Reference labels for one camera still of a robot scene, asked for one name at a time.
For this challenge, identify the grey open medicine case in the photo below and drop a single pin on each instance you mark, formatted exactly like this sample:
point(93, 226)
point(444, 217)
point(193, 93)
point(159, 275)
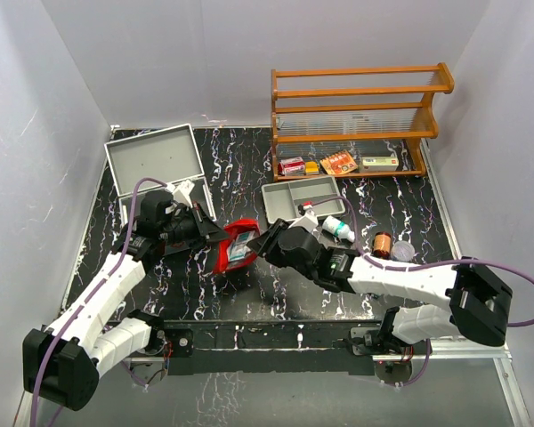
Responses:
point(169, 155)

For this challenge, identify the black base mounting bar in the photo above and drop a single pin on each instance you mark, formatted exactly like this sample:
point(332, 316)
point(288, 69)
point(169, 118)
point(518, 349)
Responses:
point(295, 346)

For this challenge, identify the clear round container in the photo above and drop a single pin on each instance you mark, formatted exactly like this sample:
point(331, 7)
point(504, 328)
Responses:
point(402, 251)

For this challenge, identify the orange wooden shelf rack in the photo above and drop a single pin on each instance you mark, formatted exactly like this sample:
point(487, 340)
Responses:
point(369, 112)

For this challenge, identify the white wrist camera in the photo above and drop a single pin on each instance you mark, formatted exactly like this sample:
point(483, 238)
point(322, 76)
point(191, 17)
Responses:
point(307, 218)
point(182, 191)

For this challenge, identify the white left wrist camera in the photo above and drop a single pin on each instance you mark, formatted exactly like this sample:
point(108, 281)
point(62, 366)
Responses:
point(182, 191)

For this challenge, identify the long white medicine box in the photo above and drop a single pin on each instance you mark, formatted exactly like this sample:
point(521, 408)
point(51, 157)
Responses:
point(379, 164)

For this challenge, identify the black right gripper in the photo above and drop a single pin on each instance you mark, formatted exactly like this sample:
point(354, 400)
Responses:
point(261, 245)

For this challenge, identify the white dropper bottle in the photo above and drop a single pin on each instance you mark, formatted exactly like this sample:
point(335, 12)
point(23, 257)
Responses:
point(338, 229)

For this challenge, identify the grey divided tray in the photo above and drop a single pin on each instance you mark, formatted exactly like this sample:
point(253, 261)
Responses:
point(281, 199)

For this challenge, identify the brown glass bottle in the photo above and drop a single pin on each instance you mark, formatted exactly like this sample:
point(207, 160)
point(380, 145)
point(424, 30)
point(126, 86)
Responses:
point(382, 245)

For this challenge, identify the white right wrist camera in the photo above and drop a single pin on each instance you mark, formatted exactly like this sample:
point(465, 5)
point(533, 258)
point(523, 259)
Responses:
point(307, 218)

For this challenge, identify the small yellow box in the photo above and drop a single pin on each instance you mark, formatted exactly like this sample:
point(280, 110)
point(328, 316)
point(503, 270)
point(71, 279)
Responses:
point(311, 168)

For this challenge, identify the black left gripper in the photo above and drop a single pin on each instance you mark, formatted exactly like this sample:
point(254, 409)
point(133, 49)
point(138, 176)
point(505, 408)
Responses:
point(206, 228)

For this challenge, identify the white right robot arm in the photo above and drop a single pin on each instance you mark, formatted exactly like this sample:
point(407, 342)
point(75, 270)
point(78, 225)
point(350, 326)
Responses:
point(463, 298)

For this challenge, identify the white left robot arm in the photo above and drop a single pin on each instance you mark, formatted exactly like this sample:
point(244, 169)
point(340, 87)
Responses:
point(64, 362)

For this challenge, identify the orange medicine packet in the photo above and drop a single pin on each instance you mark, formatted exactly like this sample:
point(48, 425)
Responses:
point(340, 163)

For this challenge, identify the red first aid kit pouch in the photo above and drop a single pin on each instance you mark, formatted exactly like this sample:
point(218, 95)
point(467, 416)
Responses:
point(222, 265)

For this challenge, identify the red white medicine box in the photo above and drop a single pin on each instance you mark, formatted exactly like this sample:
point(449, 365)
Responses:
point(291, 166)

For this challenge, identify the white blue bandage packet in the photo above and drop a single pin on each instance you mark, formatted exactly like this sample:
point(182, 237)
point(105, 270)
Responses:
point(237, 249)

